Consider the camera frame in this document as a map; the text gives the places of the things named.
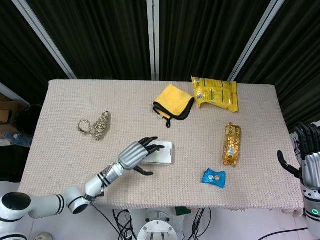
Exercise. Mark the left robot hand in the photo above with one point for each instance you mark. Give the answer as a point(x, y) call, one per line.
point(132, 156)

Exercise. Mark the yellow snack bag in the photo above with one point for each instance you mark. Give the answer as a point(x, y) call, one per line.
point(215, 93)

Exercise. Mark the gold biscuit packet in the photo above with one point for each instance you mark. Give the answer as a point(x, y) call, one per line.
point(232, 145)

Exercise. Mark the brown cardboard box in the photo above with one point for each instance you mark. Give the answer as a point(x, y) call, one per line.
point(6, 112)

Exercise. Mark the twine bundle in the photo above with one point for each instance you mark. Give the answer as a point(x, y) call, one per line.
point(101, 125)

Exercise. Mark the blue cookie packet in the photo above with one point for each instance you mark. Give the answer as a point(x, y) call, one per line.
point(212, 178)

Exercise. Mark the green object under table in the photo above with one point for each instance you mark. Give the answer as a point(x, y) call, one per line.
point(183, 211)

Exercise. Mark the white cardboard box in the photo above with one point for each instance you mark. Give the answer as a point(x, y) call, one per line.
point(165, 160)

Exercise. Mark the beige waffle tablecloth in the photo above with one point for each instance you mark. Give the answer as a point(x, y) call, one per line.
point(175, 190)

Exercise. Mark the black trash bin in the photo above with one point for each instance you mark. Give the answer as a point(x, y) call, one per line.
point(27, 120)

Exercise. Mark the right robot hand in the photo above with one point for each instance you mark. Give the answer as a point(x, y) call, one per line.
point(312, 167)

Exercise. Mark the white frame post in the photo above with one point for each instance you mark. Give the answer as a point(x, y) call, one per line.
point(45, 40)
point(153, 40)
point(255, 42)

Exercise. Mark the black pleated curtain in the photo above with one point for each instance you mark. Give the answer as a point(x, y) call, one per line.
point(200, 37)
point(295, 62)
point(100, 37)
point(20, 57)

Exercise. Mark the yellow microfiber cloth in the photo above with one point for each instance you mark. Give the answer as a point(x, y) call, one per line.
point(172, 100)

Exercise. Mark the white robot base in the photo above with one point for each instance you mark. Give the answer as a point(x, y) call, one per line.
point(157, 227)

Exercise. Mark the clear plastic bottle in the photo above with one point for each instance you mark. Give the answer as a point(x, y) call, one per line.
point(17, 138)

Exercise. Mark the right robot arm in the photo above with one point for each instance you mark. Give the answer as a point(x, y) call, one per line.
point(311, 212)

